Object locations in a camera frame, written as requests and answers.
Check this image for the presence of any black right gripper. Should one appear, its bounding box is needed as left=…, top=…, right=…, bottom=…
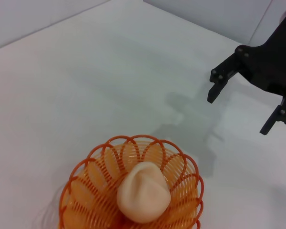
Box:
left=206, top=15, right=286, bottom=136

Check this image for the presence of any orange woven plastic basket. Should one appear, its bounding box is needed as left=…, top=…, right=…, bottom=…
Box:
left=59, top=135, right=204, bottom=229

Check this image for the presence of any beige steamed bun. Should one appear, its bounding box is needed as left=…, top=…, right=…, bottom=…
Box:
left=116, top=161, right=171, bottom=224

